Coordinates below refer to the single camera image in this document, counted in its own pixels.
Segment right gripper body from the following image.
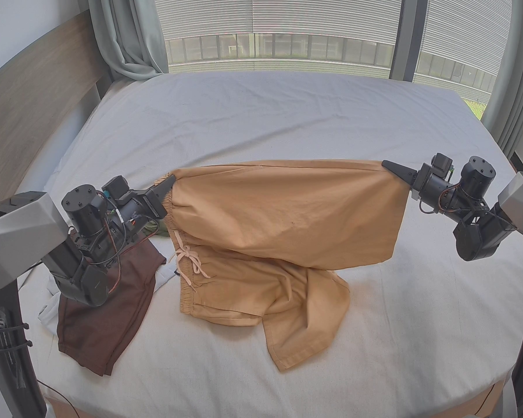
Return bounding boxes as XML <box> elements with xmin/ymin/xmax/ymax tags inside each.
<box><xmin>411</xmin><ymin>163</ymin><xmax>457</xmax><ymax>211</ymax></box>

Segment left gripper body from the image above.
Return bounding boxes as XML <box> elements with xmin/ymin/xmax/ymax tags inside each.
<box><xmin>113</xmin><ymin>188</ymin><xmax>167</xmax><ymax>234</ymax></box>

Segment tan shorts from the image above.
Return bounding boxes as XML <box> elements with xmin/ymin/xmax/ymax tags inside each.
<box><xmin>166</xmin><ymin>158</ymin><xmax>408</xmax><ymax>373</ymax></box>

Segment bed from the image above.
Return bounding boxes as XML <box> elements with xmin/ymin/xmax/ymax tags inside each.
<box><xmin>0</xmin><ymin>9</ymin><xmax>523</xmax><ymax>418</ymax></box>

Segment green garment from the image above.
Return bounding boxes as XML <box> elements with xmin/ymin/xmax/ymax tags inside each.
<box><xmin>139</xmin><ymin>218</ymin><xmax>168</xmax><ymax>239</ymax></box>

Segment brown shorts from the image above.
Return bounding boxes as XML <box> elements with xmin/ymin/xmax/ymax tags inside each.
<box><xmin>57</xmin><ymin>240</ymin><xmax>167</xmax><ymax>377</ymax></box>

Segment white garment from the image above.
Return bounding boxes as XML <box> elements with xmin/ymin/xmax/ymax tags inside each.
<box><xmin>37</xmin><ymin>251</ymin><xmax>177</xmax><ymax>334</ymax></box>

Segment grey-green curtain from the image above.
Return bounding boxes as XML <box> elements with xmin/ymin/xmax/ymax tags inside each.
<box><xmin>85</xmin><ymin>0</ymin><xmax>170</xmax><ymax>82</ymax></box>
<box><xmin>481</xmin><ymin>0</ymin><xmax>523</xmax><ymax>160</ymax></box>

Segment window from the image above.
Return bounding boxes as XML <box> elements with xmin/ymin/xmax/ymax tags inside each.
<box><xmin>149</xmin><ymin>0</ymin><xmax>517</xmax><ymax>118</ymax></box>

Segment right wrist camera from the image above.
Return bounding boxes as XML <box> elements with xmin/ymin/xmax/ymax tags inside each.
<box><xmin>431</xmin><ymin>153</ymin><xmax>455</xmax><ymax>177</ymax></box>

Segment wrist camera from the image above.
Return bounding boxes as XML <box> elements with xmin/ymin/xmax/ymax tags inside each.
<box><xmin>431</xmin><ymin>153</ymin><xmax>455</xmax><ymax>177</ymax></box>
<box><xmin>101</xmin><ymin>175</ymin><xmax>131</xmax><ymax>201</ymax></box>

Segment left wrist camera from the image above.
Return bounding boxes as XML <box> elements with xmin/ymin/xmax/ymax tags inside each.
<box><xmin>101</xmin><ymin>175</ymin><xmax>131</xmax><ymax>201</ymax></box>

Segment black cable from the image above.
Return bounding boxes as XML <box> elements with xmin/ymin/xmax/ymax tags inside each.
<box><xmin>37</xmin><ymin>381</ymin><xmax>79</xmax><ymax>415</ymax></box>

